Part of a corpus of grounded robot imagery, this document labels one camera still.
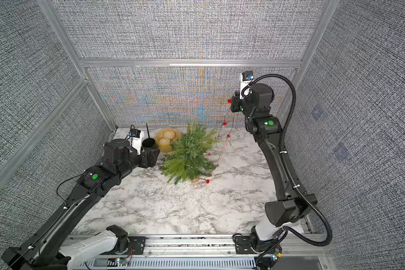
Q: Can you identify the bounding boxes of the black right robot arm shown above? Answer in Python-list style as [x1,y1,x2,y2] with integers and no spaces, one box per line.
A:
[231,83,324,253]

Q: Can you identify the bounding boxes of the yellow bamboo steamer basket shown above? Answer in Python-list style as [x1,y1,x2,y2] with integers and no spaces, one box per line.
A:
[155,128,181,153]

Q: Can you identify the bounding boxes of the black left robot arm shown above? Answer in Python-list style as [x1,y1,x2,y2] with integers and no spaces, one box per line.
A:
[2,138,160,270]

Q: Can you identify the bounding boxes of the black mug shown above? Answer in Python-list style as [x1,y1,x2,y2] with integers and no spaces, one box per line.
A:
[142,138,157,149]

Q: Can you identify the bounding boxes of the black corrugated cable conduit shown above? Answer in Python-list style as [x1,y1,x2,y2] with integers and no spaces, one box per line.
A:
[240,73,334,247]

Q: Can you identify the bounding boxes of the red string lights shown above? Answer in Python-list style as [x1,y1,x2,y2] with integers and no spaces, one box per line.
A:
[205,98,235,168]

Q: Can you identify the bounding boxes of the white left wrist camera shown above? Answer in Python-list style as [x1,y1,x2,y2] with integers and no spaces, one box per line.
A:
[128,128,145,155]

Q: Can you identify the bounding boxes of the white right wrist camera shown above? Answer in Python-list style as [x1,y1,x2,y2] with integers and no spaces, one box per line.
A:
[239,70,254,100]

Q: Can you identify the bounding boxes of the white steamed bun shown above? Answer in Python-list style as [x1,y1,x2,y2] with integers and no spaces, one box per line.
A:
[163,129,176,140]
[159,137,171,147]

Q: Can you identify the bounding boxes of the small green christmas tree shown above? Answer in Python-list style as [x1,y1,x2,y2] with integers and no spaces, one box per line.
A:
[159,121,218,185]

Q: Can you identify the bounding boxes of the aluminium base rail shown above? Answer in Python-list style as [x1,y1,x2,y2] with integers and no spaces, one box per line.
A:
[58,234,328,270]

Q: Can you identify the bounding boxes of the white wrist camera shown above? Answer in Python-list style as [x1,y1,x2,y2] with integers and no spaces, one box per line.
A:
[128,128,145,155]
[239,70,254,100]

